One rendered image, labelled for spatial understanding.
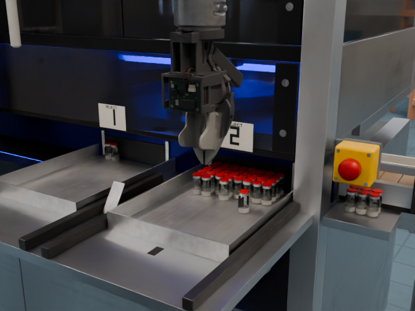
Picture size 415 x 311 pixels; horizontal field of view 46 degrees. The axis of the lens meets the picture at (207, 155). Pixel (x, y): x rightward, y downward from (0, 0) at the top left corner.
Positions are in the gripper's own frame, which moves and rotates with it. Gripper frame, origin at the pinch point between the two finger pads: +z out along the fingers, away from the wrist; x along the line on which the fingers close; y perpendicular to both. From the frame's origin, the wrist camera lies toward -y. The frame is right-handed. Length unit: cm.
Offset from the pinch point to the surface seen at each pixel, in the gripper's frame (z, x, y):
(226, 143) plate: 5.0, -9.4, -23.4
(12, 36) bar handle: -16, -66, -16
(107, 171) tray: 17, -43, -22
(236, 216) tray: 16.9, -1.9, -14.4
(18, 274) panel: 61, -86, -23
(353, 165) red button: 4.2, 18.4, -20.3
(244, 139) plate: 3.5, -5.1, -23.4
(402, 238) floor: 105, 3, -210
